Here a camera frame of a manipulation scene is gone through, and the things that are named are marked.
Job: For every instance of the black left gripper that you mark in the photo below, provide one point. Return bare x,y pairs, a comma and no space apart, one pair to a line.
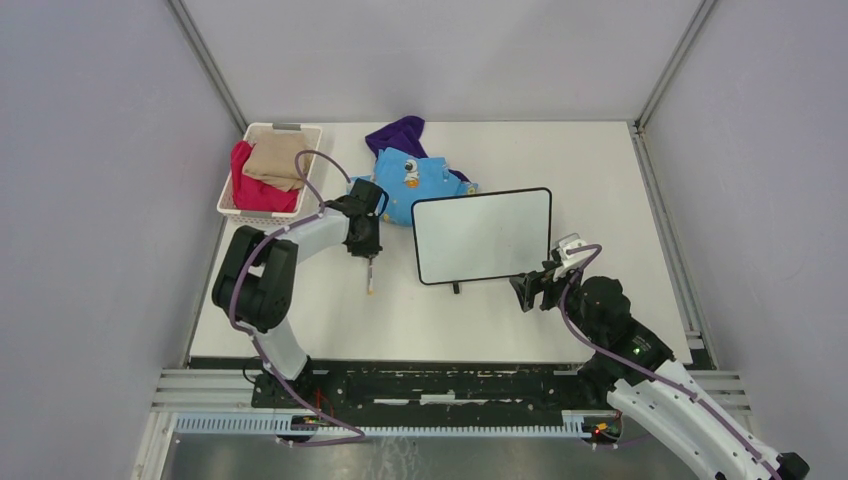
372,248

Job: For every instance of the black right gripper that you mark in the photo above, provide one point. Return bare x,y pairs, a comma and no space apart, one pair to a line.
532,282

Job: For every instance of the white marker pen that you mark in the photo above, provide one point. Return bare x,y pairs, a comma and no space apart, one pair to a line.
370,276

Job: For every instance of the black framed whiteboard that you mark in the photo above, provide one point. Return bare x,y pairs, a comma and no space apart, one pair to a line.
482,236

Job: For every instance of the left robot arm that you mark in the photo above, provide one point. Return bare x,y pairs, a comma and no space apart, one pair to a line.
254,286

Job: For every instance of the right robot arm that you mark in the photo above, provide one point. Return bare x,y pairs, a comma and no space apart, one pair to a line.
633,371

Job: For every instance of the blue patterned cloth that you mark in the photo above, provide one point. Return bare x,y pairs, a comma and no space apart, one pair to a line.
397,209

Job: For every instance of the white plastic basket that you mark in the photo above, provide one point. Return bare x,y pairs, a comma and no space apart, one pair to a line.
306,167

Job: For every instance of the purple cloth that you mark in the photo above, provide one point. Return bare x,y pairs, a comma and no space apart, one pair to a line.
404,136

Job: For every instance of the beige folded cloth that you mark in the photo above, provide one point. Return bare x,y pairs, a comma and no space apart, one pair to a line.
272,160

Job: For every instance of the red cloth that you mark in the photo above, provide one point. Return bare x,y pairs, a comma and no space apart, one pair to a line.
254,195

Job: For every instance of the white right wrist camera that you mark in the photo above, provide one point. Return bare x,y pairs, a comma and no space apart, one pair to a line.
570,252

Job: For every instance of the white cable duct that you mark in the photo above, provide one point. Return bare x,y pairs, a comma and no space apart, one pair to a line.
288,425

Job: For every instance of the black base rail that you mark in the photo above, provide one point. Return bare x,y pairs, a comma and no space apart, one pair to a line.
433,394

